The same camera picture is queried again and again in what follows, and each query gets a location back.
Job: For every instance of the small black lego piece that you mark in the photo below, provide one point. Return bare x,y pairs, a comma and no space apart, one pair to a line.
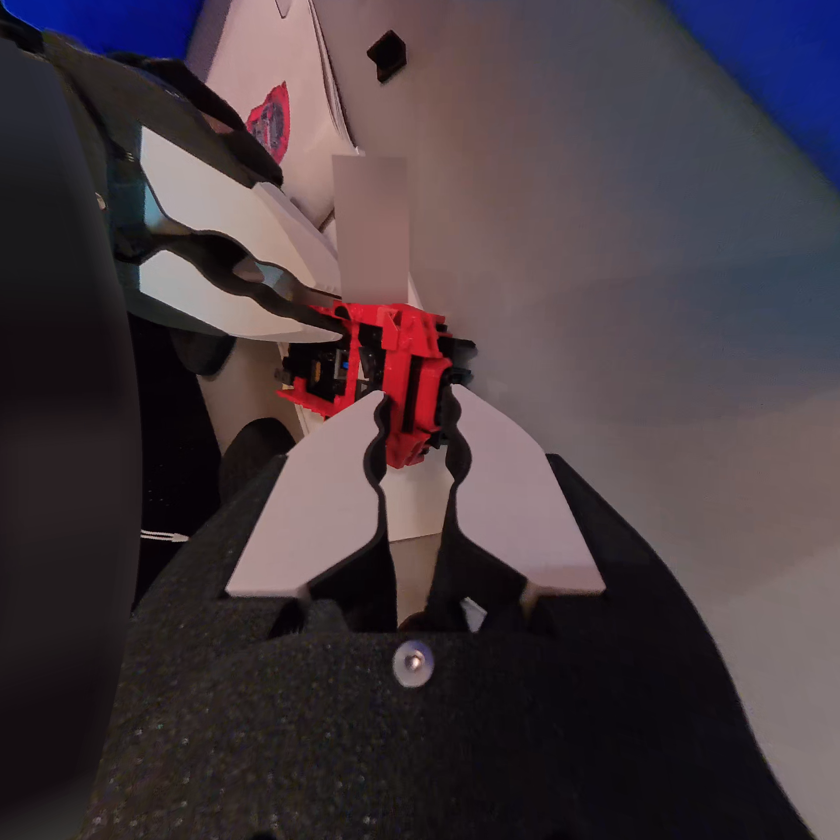
385,54

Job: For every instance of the lego instruction booklet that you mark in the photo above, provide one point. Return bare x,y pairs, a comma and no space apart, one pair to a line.
250,53

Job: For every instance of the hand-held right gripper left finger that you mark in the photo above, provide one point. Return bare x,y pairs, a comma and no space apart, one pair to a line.
309,525

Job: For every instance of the red and black lego car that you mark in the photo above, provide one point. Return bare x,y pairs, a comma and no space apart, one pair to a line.
407,341

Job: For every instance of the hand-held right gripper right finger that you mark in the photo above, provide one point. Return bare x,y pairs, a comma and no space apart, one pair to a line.
525,525

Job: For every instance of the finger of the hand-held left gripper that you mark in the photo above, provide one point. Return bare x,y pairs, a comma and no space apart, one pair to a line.
197,289
223,197

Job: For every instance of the blue plastic bin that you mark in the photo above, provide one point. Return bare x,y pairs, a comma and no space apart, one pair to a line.
79,20
775,53

